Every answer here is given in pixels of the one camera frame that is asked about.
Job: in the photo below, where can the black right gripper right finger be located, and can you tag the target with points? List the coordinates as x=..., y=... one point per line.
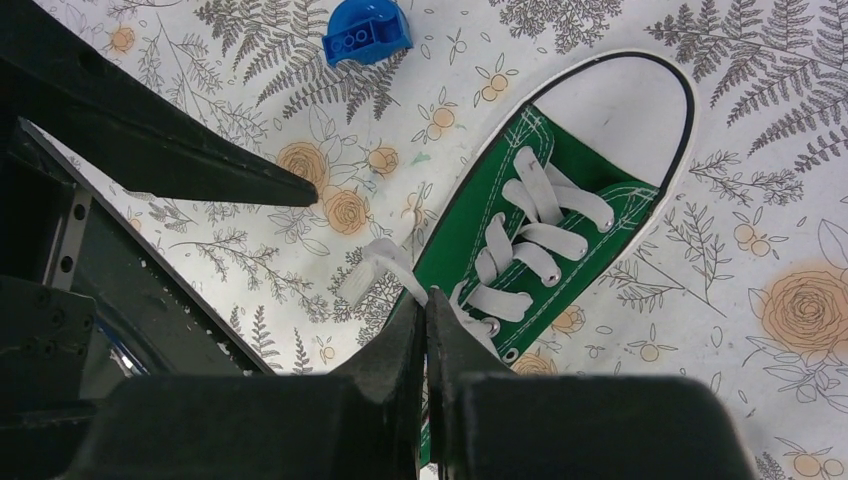
x=488, y=422

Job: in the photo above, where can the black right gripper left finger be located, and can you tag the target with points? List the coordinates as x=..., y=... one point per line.
x=359, y=421

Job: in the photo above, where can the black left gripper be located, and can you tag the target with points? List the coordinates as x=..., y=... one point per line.
x=54, y=79

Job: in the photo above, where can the green canvas sneaker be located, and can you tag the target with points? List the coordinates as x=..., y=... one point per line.
x=563, y=190

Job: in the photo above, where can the floral table mat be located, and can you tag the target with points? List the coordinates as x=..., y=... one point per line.
x=738, y=279

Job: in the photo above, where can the blue plastic cap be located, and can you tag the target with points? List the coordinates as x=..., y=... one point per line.
x=365, y=31

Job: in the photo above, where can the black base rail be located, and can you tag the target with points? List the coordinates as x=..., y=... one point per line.
x=146, y=322

